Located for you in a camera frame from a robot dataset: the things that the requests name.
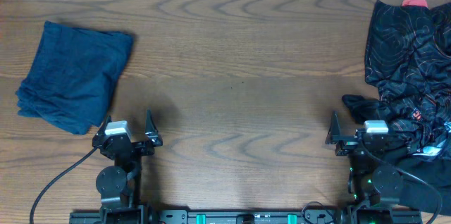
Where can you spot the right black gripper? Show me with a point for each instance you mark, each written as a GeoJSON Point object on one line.
{"type": "Point", "coordinates": [348, 144]}

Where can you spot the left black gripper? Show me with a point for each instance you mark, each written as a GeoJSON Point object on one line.
{"type": "Point", "coordinates": [152, 139]}

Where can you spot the black orange-patterned jersey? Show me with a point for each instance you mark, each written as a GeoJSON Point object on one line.
{"type": "Point", "coordinates": [407, 58]}

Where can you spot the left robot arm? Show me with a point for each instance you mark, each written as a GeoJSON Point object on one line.
{"type": "Point", "coordinates": [119, 185]}

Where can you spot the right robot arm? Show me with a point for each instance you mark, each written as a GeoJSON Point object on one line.
{"type": "Point", "coordinates": [376, 187]}

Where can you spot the folded dark blue cloth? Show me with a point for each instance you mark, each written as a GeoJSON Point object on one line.
{"type": "Point", "coordinates": [73, 76]}

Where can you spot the black garment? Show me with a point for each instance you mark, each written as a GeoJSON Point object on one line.
{"type": "Point", "coordinates": [416, 195]}

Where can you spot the red garment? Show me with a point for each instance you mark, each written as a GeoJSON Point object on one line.
{"type": "Point", "coordinates": [421, 3]}

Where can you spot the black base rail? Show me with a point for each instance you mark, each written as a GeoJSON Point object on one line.
{"type": "Point", "coordinates": [319, 216]}

